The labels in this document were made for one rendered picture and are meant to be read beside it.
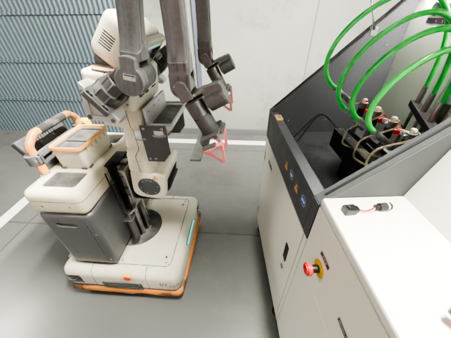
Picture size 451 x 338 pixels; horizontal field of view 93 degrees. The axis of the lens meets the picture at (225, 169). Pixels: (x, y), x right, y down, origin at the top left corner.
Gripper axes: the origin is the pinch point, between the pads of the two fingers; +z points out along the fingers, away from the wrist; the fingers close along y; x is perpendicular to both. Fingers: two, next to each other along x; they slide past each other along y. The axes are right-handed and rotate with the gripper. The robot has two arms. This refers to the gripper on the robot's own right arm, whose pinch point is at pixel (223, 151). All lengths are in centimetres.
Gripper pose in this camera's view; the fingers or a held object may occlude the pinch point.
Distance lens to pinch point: 72.4
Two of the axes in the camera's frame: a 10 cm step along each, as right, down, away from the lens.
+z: 4.6, 7.3, 5.1
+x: -8.8, 3.3, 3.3
